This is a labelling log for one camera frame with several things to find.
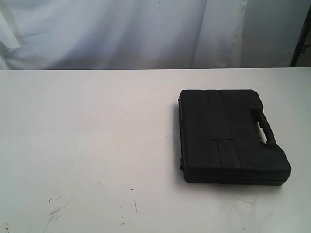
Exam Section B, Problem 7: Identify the black plastic tool case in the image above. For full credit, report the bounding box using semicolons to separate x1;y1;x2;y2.
178;89;291;186

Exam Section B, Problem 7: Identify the white backdrop curtain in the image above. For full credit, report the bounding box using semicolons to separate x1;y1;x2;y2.
0;0;311;70

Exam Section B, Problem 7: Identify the dark metal stand pole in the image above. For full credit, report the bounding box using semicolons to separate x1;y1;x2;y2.
289;5;311;67

